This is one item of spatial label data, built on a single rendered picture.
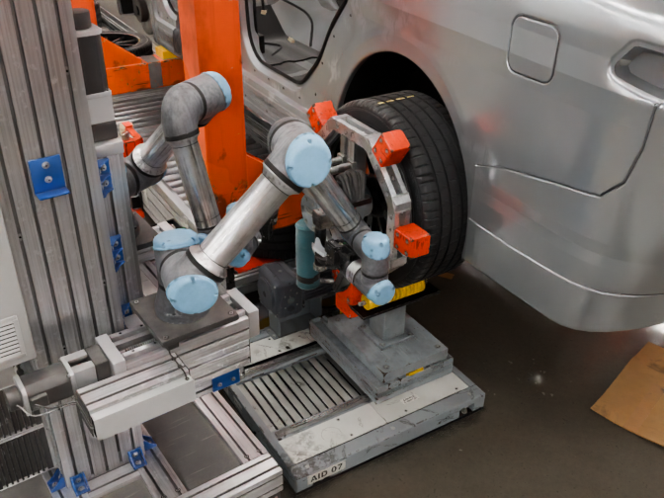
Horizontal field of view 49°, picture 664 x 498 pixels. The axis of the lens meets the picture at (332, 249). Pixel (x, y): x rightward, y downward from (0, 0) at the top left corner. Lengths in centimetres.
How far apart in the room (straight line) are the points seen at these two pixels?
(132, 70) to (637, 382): 321
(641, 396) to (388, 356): 104
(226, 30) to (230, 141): 40
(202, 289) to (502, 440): 148
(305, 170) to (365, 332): 129
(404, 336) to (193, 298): 127
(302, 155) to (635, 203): 81
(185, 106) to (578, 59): 101
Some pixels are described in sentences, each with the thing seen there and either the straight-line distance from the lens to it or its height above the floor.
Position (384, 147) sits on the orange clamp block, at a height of 112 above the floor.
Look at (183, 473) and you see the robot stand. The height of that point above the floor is 21.
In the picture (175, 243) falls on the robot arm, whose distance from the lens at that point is 188.
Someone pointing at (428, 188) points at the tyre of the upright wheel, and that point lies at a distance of 226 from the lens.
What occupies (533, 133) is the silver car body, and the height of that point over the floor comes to 125.
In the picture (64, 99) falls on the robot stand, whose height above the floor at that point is 141.
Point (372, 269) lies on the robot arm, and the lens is 198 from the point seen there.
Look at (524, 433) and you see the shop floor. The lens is 292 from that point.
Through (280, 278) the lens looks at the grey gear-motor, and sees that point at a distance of 290.
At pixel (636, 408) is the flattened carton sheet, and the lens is 315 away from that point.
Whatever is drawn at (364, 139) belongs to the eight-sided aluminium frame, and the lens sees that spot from 231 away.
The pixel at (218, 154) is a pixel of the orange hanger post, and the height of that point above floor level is 90.
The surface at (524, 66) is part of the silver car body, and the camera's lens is 204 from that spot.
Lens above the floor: 199
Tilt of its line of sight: 31 degrees down
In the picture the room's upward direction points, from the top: 1 degrees clockwise
